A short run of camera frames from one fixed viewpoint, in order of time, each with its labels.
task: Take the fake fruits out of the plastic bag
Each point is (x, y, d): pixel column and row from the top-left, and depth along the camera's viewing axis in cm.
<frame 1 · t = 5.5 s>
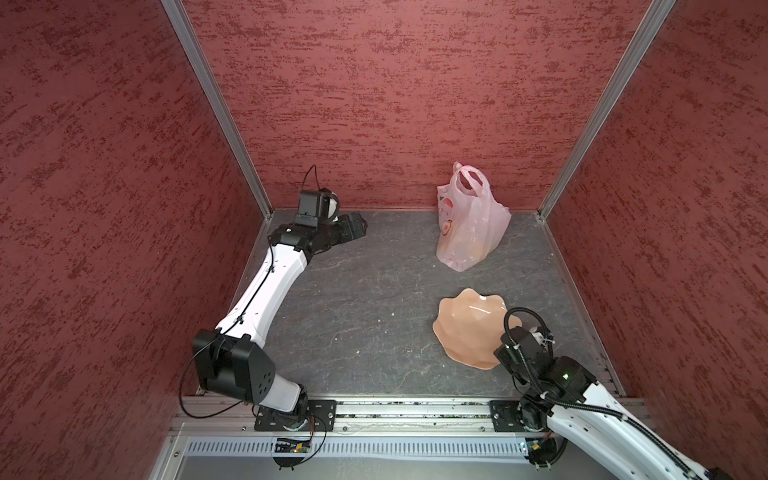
left hand: (353, 234, 80), fingers open
right hand: (496, 356, 81), fingers closed
pink plastic bag: (470, 219, 92), point 22 cm above the table
pink wavy bowl: (469, 327, 93), on the table

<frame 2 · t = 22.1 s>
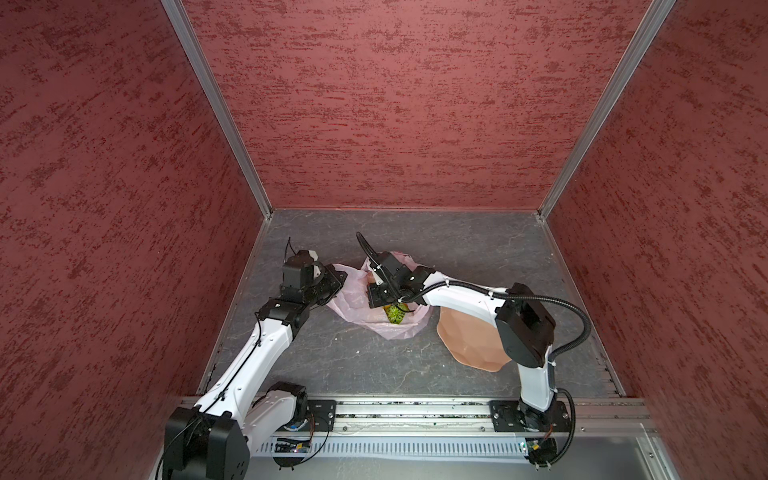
left hand: (349, 278, 81), fingers closed
right hand: (368, 304, 86), fingers closed
pink plastic bag: (350, 303, 81), point 14 cm above the table
green fake fruit: (394, 314, 89), point 6 cm above the table
the other named things where they were.

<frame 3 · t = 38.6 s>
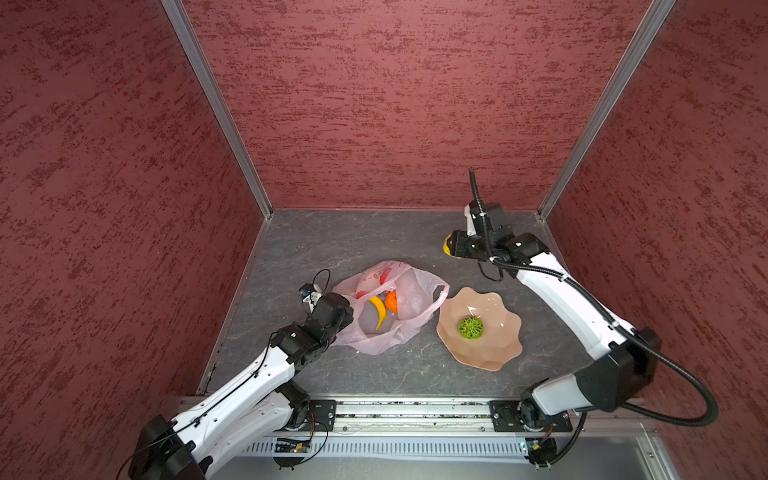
left hand: (345, 314, 82), fingers closed
right hand: (451, 247, 80), fingers open
pink plastic bag: (418, 293, 85), point 14 cm above the table
green fake fruit: (471, 327, 85), point 7 cm above the table
yellow fake banana: (381, 310, 94), point 2 cm above the table
orange fake tangerine: (392, 301, 91), point 6 cm above the table
the other named things where they were.

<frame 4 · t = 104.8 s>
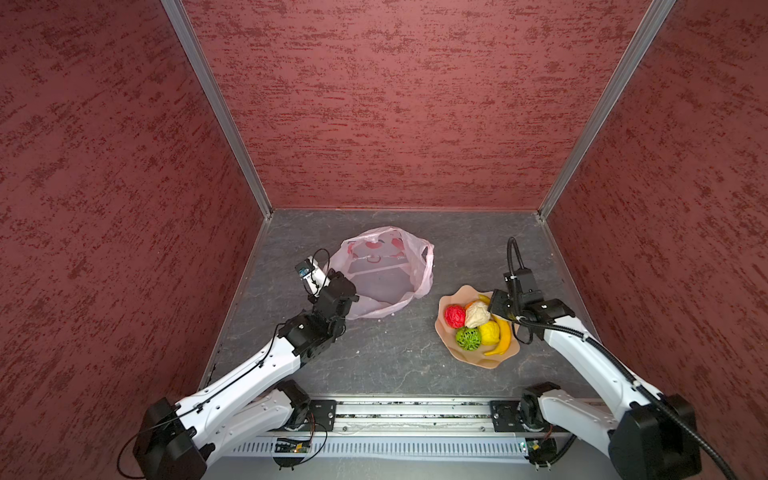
left hand: (337, 275, 78), fingers closed
right hand: (497, 309, 85), fingers open
pink plastic bag: (390, 267, 105), on the table
green fake fruit: (469, 339, 83), point 7 cm above the table
red fake fruit: (455, 315, 86), point 9 cm above the table
beige fake pear: (477, 314, 83), point 12 cm above the table
yellow fake lemon: (490, 333, 85), point 6 cm above the table
